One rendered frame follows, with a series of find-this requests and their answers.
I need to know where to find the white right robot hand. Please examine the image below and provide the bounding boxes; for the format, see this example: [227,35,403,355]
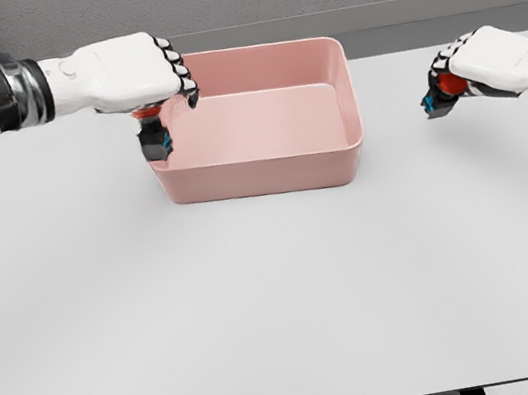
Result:
[421,18,528,112]

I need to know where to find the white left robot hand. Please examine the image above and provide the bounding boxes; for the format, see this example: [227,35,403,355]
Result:
[81,23,204,125]

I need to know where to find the pink plastic basket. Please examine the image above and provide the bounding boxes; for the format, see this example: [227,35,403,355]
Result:
[129,26,374,219]

